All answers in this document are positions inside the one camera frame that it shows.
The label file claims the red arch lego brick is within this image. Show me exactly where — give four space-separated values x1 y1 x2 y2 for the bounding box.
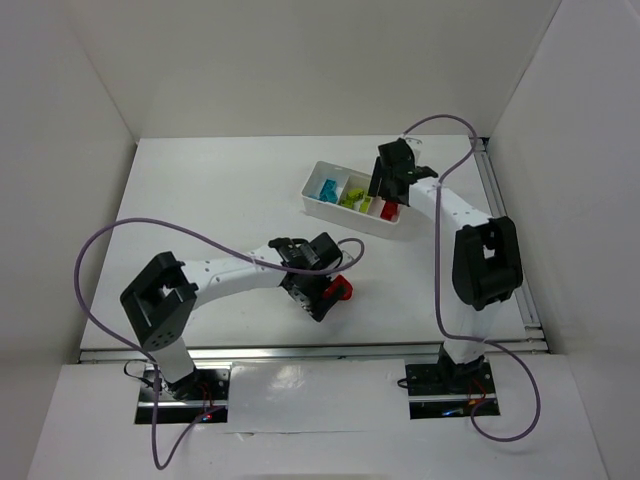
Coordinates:
323 275 353 301

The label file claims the small red square lego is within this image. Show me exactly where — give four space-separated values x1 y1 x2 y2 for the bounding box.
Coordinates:
380 201 398 221

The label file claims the small green lego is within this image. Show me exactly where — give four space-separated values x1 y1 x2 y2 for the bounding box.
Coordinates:
358 196 372 214

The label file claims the cyan long lego upturned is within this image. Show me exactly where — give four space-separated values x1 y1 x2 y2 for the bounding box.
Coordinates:
320 179 337 192

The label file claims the white three-compartment tray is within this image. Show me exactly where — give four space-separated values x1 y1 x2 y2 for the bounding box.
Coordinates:
301 161 402 239

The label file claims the green long lego brick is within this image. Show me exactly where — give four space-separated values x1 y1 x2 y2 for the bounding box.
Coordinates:
340 197 356 210

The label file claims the cyan curved lego brick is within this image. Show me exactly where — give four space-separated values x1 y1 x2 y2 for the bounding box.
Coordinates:
318 190 338 204

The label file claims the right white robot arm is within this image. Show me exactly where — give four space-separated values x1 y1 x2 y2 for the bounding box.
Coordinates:
369 138 523 369

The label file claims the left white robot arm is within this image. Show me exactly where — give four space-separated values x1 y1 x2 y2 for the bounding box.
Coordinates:
120 233 353 399

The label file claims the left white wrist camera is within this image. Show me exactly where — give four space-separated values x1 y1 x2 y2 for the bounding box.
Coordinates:
340 247 365 271

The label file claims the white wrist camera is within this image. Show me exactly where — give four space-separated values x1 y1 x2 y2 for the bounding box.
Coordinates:
340 247 365 271
403 136 422 162

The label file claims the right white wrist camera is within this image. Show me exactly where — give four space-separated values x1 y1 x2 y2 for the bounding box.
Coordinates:
403 136 422 162

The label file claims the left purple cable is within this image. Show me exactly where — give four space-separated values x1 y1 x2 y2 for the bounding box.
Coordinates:
73 217 366 471

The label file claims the aluminium rail right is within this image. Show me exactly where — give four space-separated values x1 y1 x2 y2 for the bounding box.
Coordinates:
474 137 549 353

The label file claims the aluminium rail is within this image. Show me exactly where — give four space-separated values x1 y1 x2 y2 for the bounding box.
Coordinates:
79 339 549 364
474 137 549 353

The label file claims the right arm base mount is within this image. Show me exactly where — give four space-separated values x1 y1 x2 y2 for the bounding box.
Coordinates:
396 354 500 420

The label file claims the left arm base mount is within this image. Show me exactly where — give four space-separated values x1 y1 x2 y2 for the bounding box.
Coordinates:
123 360 231 425

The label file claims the aluminium rail front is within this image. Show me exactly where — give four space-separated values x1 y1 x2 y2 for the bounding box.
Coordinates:
79 339 549 364

